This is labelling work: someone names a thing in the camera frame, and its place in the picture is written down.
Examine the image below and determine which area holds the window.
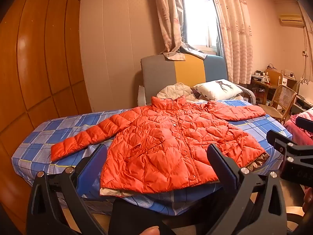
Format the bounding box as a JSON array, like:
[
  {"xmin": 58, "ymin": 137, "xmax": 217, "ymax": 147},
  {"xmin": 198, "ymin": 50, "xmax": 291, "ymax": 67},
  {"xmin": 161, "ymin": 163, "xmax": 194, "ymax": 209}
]
[{"xmin": 184, "ymin": 0, "xmax": 218, "ymax": 55}]

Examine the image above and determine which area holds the right patterned curtain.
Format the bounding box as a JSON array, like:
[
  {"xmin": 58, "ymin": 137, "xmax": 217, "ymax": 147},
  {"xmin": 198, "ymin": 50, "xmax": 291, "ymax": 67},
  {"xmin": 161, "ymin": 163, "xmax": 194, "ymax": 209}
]
[{"xmin": 214, "ymin": 0, "xmax": 253, "ymax": 84}]

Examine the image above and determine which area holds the white printed pillow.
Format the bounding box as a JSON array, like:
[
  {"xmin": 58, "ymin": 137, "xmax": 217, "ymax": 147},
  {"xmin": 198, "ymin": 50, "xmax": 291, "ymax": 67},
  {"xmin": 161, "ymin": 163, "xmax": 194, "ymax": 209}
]
[{"xmin": 193, "ymin": 79, "xmax": 243, "ymax": 100}]

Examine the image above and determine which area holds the wooden wardrobe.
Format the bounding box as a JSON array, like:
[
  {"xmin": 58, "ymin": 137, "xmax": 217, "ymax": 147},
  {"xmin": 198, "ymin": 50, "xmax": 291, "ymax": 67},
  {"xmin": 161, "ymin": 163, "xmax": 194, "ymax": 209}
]
[{"xmin": 1, "ymin": 0, "xmax": 91, "ymax": 234}]

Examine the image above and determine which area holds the patterned curtain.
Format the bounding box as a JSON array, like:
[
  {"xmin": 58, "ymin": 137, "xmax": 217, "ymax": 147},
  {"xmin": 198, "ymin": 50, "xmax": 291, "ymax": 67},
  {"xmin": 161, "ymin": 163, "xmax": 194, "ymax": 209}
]
[
  {"xmin": 156, "ymin": 0, "xmax": 206, "ymax": 61},
  {"xmin": 214, "ymin": 0, "xmax": 253, "ymax": 84}
]

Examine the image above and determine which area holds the pink ruffled bedspread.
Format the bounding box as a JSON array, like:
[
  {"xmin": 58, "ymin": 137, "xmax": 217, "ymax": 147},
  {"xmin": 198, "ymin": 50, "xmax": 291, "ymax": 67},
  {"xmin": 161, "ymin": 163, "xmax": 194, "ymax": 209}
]
[{"xmin": 284, "ymin": 108, "xmax": 313, "ymax": 145}]

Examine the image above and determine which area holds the wooden desk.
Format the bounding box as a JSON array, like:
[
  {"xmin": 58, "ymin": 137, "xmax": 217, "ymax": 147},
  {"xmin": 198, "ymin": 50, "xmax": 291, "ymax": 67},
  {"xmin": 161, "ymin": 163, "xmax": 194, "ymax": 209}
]
[{"xmin": 251, "ymin": 69, "xmax": 283, "ymax": 105}]

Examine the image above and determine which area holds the grey yellow blue headboard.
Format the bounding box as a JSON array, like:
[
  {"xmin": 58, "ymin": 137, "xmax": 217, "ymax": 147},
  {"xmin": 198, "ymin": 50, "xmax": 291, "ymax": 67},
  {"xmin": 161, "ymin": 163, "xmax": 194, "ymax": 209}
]
[{"xmin": 141, "ymin": 54, "xmax": 228, "ymax": 105}]

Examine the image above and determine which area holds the wall air conditioner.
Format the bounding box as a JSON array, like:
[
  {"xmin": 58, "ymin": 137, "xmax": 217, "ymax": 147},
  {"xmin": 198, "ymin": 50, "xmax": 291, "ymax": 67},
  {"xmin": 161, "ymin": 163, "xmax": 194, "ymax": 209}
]
[{"xmin": 279, "ymin": 14, "xmax": 305, "ymax": 28}]

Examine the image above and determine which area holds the rattan wooden chair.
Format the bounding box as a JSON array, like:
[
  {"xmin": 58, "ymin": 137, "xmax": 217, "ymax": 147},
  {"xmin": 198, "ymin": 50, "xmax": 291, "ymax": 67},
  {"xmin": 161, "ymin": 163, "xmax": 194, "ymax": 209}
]
[{"xmin": 258, "ymin": 84, "xmax": 297, "ymax": 124}]

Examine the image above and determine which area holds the orange puffer jacket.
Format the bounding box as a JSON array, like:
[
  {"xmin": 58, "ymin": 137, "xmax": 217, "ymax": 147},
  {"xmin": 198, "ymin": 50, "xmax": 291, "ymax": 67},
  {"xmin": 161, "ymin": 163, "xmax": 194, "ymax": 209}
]
[{"xmin": 51, "ymin": 97, "xmax": 268, "ymax": 197}]

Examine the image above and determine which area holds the person right hand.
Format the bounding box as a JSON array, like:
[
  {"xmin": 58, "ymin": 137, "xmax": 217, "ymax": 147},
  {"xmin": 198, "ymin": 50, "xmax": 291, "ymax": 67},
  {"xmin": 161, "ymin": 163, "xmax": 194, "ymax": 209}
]
[{"xmin": 302, "ymin": 190, "xmax": 313, "ymax": 213}]

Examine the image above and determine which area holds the left patterned curtain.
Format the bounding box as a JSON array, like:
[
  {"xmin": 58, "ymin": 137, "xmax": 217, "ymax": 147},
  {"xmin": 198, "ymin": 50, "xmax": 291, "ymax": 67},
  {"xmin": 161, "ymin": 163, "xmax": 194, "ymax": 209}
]
[{"xmin": 156, "ymin": 0, "xmax": 206, "ymax": 61}]

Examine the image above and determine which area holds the person left hand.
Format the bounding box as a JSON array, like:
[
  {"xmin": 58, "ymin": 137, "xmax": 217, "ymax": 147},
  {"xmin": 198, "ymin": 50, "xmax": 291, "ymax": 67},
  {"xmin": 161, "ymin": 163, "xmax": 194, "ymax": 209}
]
[{"xmin": 139, "ymin": 226, "xmax": 160, "ymax": 235}]

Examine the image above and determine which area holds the beige quilted jacket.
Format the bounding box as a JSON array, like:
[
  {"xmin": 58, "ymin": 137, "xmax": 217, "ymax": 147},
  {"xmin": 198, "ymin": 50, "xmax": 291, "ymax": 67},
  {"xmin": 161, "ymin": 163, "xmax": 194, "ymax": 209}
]
[{"xmin": 156, "ymin": 82, "xmax": 197, "ymax": 101}]

